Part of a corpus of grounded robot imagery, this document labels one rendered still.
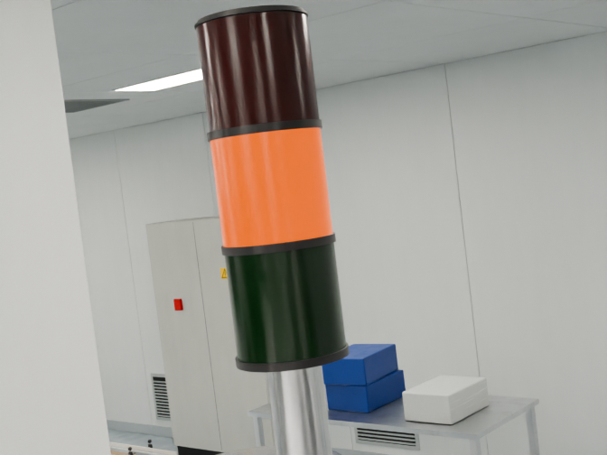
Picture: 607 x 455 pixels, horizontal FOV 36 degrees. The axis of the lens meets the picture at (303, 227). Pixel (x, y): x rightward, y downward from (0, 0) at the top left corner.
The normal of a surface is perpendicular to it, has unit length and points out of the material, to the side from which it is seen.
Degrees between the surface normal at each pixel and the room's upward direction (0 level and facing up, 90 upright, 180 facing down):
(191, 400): 90
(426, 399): 90
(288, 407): 90
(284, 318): 90
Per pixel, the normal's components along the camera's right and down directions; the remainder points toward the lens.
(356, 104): -0.64, 0.11
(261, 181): -0.15, 0.07
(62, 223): 0.76, -0.06
